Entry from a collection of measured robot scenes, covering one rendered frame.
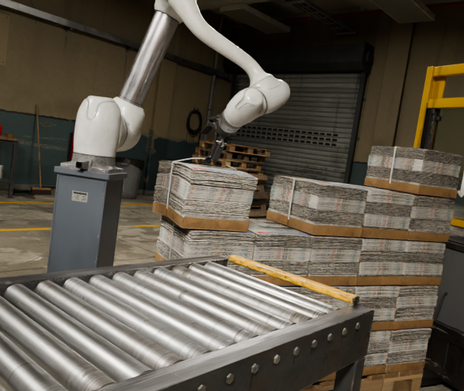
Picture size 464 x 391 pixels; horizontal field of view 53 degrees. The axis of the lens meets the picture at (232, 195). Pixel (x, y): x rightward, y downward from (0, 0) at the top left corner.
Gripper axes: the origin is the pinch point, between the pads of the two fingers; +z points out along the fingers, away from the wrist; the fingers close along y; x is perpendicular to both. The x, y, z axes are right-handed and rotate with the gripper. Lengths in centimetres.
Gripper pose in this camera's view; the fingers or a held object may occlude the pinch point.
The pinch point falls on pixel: (205, 146)
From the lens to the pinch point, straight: 196.8
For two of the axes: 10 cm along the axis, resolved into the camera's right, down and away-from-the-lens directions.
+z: -4.7, 3.4, 8.2
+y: 0.9, 9.4, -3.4
